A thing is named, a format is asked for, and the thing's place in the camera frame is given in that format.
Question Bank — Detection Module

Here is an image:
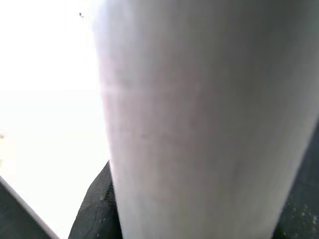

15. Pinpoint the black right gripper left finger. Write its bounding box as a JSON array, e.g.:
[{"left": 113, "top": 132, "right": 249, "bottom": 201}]
[{"left": 68, "top": 160, "right": 123, "bottom": 239}]

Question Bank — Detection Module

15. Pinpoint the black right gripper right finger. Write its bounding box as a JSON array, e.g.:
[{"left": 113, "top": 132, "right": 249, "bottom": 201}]
[{"left": 273, "top": 134, "right": 319, "bottom": 239}]

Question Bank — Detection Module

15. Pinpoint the white plastic table leg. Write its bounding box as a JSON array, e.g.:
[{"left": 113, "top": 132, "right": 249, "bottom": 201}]
[{"left": 92, "top": 0, "right": 319, "bottom": 239}]

